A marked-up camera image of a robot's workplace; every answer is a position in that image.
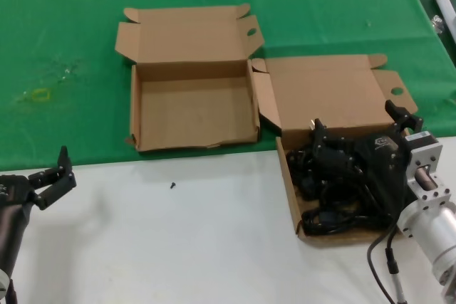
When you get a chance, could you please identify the green table cloth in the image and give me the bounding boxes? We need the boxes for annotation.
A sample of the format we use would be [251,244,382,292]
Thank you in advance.
[0,0,456,173]

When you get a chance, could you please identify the open brown cardboard box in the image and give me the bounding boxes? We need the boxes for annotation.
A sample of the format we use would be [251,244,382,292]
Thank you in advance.
[251,53,420,247]

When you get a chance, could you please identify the cardboard box with torn edge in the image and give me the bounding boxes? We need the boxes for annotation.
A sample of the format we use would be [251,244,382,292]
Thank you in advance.
[114,4,265,152]

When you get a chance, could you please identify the arm cable with silver connector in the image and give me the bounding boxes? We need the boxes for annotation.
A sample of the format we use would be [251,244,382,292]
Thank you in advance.
[385,238,407,304]

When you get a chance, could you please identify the clear bag of metal parts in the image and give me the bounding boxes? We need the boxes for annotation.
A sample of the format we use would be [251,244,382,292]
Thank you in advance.
[430,14,445,34]

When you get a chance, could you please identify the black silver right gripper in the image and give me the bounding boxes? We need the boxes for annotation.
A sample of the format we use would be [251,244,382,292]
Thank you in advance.
[312,99,451,220]

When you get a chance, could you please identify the plain black right arm cable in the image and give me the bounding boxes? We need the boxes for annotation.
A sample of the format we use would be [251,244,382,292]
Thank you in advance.
[366,211,400,304]

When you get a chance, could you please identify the grey aluminium bar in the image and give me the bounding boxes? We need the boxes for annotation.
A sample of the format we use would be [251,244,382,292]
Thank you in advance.
[433,0,456,40]

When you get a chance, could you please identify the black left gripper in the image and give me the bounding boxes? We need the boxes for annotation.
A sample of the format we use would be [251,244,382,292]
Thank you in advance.
[0,145,78,278]

